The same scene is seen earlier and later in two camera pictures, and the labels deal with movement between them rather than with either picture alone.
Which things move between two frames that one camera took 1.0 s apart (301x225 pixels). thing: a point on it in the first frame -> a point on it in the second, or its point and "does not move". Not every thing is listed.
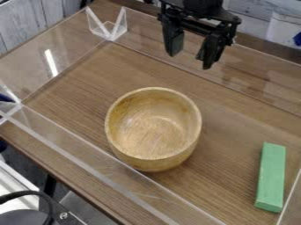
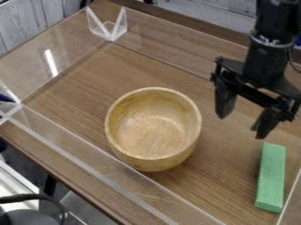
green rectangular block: (269, 197) does not move
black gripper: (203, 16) -> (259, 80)
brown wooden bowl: (152, 126) does not move
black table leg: (49, 185) does not move
